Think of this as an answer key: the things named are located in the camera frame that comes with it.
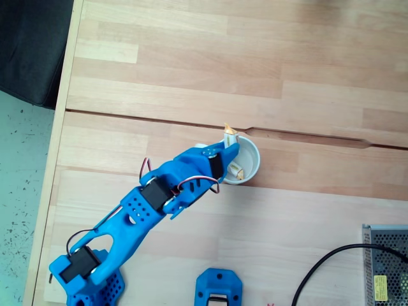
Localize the light wooden board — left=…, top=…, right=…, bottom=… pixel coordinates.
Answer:
left=43, top=168, right=408, bottom=306

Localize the black cushion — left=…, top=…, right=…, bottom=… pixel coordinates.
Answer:
left=0, top=0, right=75, bottom=111

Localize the white ceramic mug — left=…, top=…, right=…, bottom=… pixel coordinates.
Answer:
left=194, top=135, right=261, bottom=186

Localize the black power cable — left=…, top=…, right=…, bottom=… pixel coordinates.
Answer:
left=291, top=244, right=408, bottom=306

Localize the white yellow sweet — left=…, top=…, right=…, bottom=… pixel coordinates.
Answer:
left=222, top=122, right=240, bottom=150
left=229, top=161, right=245, bottom=181

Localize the perforated metal power supply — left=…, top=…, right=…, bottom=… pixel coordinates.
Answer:
left=361, top=224, right=408, bottom=306

